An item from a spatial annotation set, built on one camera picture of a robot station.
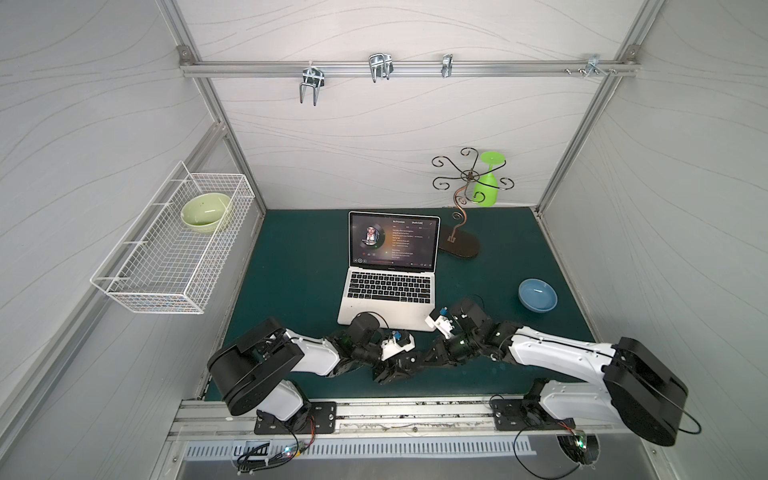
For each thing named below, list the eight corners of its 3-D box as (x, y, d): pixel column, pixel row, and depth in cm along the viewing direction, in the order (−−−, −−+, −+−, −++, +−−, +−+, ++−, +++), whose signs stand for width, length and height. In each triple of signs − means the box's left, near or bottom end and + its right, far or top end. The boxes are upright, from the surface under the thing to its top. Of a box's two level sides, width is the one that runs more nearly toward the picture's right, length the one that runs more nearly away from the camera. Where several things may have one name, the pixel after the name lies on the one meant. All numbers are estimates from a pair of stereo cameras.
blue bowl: (521, 314, 93) (525, 309, 90) (512, 283, 100) (515, 278, 98) (558, 314, 93) (563, 309, 90) (546, 283, 100) (550, 278, 98)
